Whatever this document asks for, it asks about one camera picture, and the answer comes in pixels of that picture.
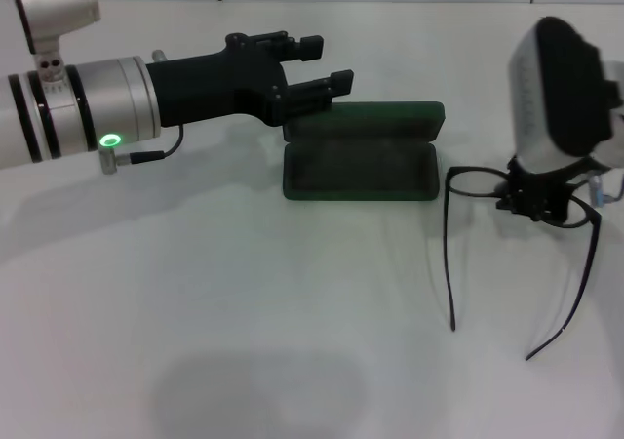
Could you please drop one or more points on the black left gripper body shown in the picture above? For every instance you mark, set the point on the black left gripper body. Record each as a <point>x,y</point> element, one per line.
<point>214,88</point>

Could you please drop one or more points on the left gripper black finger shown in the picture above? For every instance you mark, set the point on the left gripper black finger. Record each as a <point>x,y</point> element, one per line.
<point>311,49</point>
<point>341,83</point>

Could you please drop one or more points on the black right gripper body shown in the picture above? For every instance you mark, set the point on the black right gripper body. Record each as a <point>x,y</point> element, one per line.
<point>536,192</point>

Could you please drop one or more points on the green glasses case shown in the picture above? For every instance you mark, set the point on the green glasses case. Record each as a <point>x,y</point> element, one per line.
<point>361,171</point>

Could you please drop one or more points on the black glasses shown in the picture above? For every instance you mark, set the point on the black glasses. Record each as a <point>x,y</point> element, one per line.
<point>448,263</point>

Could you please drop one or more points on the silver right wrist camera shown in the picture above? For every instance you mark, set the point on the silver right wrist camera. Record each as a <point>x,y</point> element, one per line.
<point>565,83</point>

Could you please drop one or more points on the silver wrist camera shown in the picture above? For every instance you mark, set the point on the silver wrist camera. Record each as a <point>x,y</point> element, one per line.
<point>53,5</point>
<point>565,83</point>

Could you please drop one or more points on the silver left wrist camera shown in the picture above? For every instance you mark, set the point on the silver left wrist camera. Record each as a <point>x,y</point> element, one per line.
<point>53,5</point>

